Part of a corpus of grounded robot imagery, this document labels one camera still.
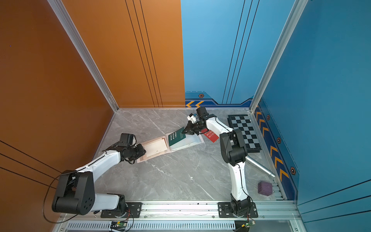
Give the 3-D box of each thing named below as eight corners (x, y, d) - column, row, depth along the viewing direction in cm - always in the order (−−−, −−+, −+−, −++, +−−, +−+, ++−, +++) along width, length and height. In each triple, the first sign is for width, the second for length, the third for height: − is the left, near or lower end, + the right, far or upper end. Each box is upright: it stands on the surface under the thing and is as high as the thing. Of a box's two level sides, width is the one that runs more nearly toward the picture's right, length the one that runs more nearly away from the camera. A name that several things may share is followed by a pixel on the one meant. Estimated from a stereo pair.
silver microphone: (244, 158, 94) (245, 156, 92) (245, 156, 95) (247, 154, 93) (272, 178, 86) (275, 176, 84) (274, 175, 87) (276, 173, 85)
